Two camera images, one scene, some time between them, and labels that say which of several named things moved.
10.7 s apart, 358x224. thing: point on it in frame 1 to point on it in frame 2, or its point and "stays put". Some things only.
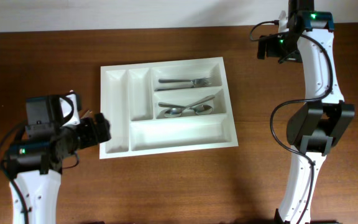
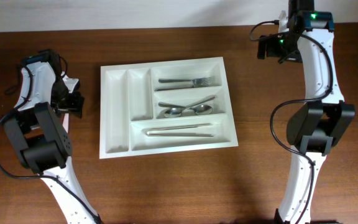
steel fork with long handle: x=203 y=81 stays put
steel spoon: x=177 y=112 to x=201 y=109
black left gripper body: x=87 y=133 to x=63 y=100
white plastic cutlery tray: x=166 y=106 stays put
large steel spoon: x=202 y=109 to x=176 y=112
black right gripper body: x=282 y=47 stays put
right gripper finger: x=261 y=50 stays put
